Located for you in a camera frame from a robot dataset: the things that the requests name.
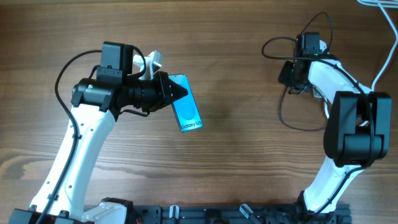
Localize white power strip cord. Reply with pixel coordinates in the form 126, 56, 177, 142
323, 0, 398, 119

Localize white cable at corner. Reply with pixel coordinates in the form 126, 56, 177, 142
356, 0, 398, 9

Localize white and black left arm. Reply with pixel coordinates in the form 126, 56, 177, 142
9, 42, 188, 224

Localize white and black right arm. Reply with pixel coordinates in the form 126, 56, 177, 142
278, 32, 392, 217

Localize black charging cable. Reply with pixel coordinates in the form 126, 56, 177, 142
278, 11, 334, 132

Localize turquoise screen smartphone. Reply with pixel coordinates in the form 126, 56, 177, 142
169, 74, 203, 133

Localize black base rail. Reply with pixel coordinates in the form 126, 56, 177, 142
131, 204, 353, 224

